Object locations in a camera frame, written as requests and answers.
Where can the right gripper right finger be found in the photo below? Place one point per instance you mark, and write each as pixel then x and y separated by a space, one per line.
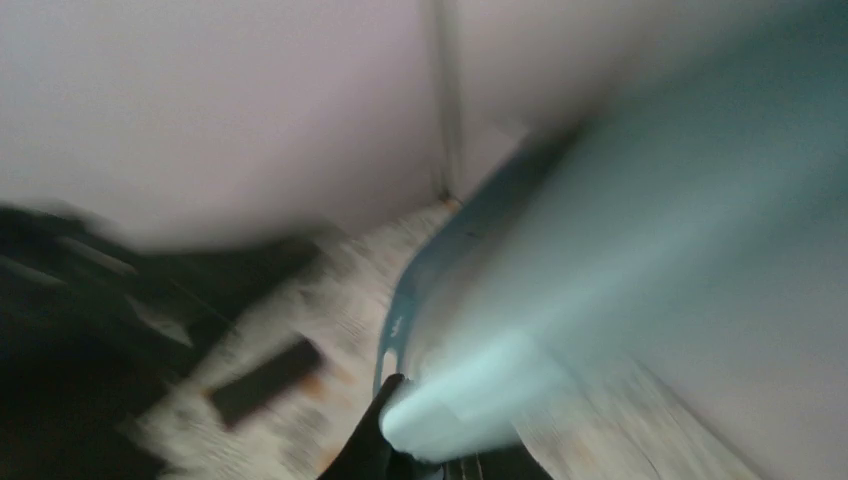
pixel 509 463

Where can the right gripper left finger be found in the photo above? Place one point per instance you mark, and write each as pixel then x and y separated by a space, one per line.
pixel 367 455

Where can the purple phone black screen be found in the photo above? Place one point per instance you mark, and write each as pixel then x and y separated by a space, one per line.
pixel 238 399

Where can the light blue phone case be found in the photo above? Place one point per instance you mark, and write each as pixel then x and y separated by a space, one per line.
pixel 701 227

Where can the floral patterned table mat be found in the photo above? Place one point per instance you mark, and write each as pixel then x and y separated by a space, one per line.
pixel 625 427

